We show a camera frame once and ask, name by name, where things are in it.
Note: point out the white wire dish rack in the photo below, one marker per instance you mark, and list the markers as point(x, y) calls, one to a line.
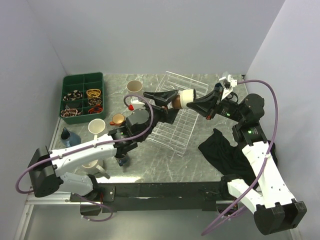
point(176, 136)

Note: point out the white faceted mug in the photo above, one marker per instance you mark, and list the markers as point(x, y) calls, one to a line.
point(96, 126)

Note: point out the orange ceramic mug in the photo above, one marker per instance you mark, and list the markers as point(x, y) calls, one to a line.
point(117, 120)

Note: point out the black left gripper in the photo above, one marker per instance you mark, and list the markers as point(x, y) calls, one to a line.
point(162, 99)

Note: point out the dark navy glazed mug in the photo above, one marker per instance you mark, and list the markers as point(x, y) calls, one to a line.
point(122, 159)

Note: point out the green divided organizer tray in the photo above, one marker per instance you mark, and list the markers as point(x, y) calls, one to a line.
point(74, 101)

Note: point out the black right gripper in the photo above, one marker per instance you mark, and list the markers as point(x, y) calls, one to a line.
point(207, 104)

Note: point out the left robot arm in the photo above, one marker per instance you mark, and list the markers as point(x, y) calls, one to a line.
point(50, 171)

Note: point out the aluminium frame rail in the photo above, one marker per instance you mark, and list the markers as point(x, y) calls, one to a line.
point(56, 198)

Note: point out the black base beam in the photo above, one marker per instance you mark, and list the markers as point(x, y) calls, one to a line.
point(148, 196)

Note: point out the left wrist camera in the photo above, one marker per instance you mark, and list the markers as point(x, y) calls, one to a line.
point(135, 103)

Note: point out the tall beige tumbler cup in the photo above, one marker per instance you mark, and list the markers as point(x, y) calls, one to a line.
point(135, 87)

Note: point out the gold bangles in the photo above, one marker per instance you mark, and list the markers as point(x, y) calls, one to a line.
point(93, 93)

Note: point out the brown and cream cup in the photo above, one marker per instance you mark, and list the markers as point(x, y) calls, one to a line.
point(182, 98)

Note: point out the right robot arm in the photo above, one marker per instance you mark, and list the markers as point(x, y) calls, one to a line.
point(268, 198)

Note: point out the cream mug grey handle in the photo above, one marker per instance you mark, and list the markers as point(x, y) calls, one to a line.
point(96, 167)

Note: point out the black cloth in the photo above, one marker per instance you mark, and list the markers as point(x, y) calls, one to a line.
point(227, 159)

